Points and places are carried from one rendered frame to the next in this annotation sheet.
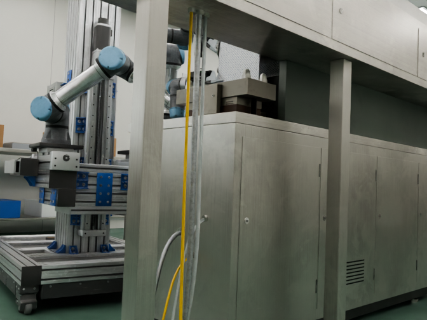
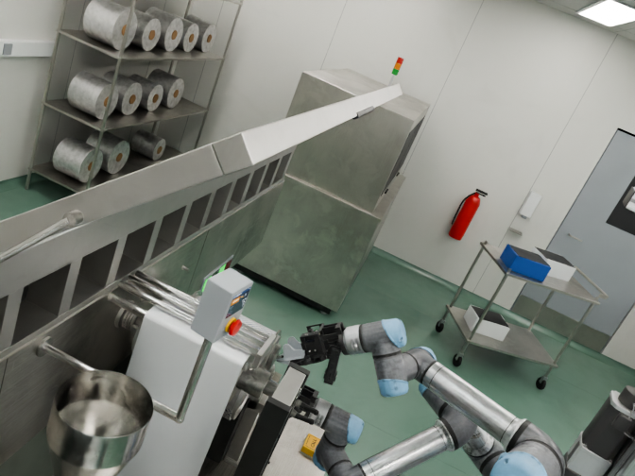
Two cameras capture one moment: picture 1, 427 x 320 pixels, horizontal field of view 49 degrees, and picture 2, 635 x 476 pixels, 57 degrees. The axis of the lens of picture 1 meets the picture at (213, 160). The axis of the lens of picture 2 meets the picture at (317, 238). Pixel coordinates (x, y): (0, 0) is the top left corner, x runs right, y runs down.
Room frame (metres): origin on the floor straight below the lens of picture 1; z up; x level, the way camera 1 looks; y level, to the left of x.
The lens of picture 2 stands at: (3.17, -0.92, 2.16)
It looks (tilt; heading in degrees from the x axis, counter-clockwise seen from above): 21 degrees down; 141
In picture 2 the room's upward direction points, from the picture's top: 23 degrees clockwise
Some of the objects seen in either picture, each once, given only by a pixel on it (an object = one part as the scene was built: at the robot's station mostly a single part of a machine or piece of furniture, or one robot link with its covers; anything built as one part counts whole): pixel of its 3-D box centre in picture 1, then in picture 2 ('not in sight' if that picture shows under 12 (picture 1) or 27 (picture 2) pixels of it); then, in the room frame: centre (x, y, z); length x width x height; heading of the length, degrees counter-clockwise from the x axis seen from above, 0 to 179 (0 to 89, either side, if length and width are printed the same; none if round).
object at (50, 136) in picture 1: (56, 135); not in sight; (2.47, 0.83, 0.87); 0.15 x 0.15 x 0.10
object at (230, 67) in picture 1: (237, 74); not in sight; (1.98, -0.09, 1.11); 0.23 x 0.01 x 0.18; 44
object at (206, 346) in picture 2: not in sight; (195, 375); (2.46, -0.47, 1.51); 0.02 x 0.02 x 0.20
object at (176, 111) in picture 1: (178, 107); (332, 453); (2.28, 0.18, 1.01); 0.11 x 0.08 x 0.11; 173
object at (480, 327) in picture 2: not in sight; (518, 311); (0.80, 3.29, 0.51); 0.91 x 0.58 x 1.02; 66
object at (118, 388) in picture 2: not in sight; (101, 416); (2.53, -0.64, 1.50); 0.14 x 0.14 x 0.06
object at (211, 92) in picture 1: (209, 100); not in sight; (1.79, 0.03, 0.96); 0.10 x 0.03 x 0.11; 44
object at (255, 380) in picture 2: not in sight; (253, 380); (2.30, -0.21, 1.33); 0.06 x 0.06 x 0.06; 44
